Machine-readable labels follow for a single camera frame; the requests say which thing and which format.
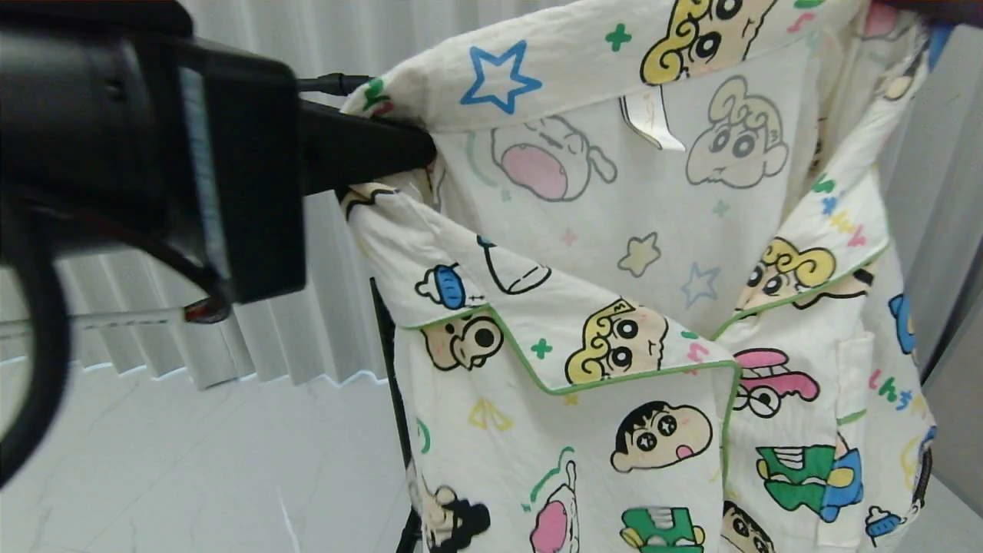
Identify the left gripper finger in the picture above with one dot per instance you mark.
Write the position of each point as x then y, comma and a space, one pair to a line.
361, 150

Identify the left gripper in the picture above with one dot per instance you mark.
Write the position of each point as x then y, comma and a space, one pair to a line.
115, 153

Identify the cream printed garment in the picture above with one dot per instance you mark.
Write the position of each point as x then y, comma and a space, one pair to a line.
614, 269

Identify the black clothes rack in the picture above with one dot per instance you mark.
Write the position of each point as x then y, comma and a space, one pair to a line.
382, 322

